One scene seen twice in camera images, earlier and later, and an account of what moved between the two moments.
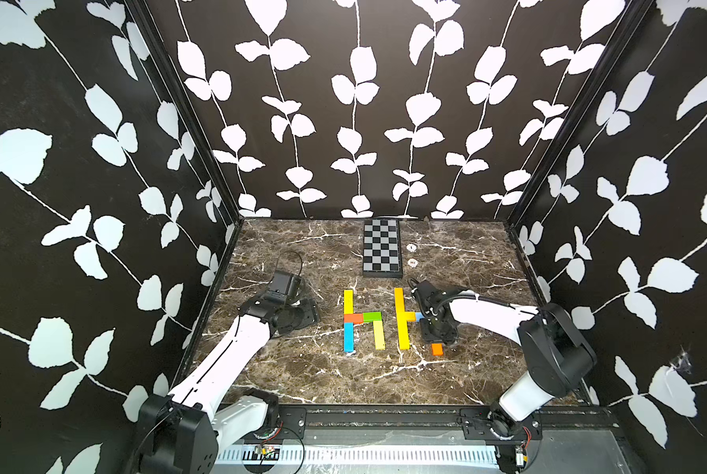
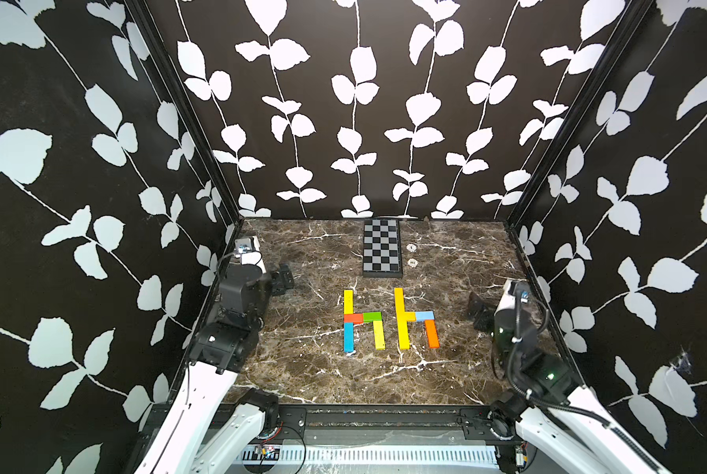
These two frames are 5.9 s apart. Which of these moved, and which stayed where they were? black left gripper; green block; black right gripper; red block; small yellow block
Moved: black left gripper; black right gripper
Stayed: red block; small yellow block; green block
